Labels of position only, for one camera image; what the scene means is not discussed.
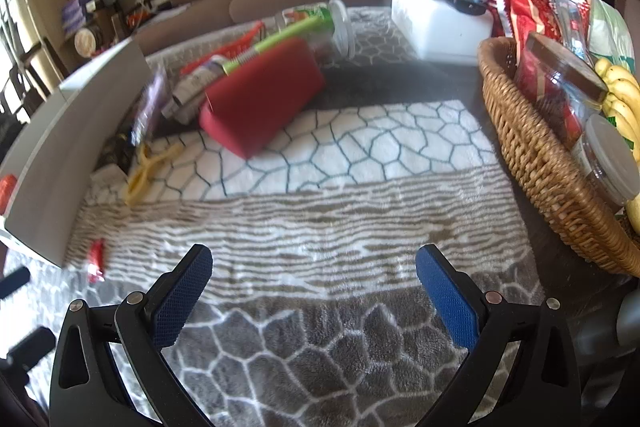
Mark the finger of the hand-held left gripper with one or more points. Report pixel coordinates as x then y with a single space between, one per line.
12 283
27 347

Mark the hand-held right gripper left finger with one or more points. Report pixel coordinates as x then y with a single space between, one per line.
182 302

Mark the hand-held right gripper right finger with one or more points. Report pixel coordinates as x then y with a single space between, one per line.
447 302

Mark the white cardboard box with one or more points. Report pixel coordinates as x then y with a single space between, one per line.
75 147

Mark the red leather pouch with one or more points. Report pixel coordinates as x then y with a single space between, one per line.
260 99

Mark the green tube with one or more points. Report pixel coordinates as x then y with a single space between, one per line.
280 39

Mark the small red packet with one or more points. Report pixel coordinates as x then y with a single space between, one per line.
96 262

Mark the small red item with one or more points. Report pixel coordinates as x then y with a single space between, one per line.
7 192

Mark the wicker basket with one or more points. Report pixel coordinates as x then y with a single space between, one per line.
540 172

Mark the purple packet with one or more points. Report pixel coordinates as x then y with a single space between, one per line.
150 107

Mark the white lid plastic jar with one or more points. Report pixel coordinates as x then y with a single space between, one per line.
607 162

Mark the silver packet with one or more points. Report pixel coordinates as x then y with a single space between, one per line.
192 89

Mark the brown lid plastic jar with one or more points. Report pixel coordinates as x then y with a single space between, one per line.
555 82

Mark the bunch of bananas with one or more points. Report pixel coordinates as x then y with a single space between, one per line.
622 97

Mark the white tissue box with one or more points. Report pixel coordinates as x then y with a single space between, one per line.
435 24

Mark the clear plastic jar green label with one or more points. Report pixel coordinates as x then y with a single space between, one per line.
335 27

